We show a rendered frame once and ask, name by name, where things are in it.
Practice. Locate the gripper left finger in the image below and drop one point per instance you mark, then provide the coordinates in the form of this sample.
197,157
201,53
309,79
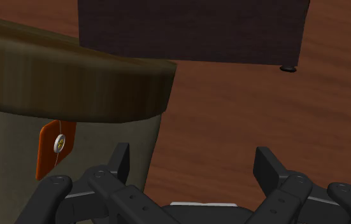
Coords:
107,189

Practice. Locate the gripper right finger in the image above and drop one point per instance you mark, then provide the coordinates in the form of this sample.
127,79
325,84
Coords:
290,189

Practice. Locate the brown topped grey cabinet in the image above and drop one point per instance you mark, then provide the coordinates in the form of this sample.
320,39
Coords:
69,80

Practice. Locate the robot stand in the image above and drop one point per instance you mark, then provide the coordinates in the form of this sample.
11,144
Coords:
190,31

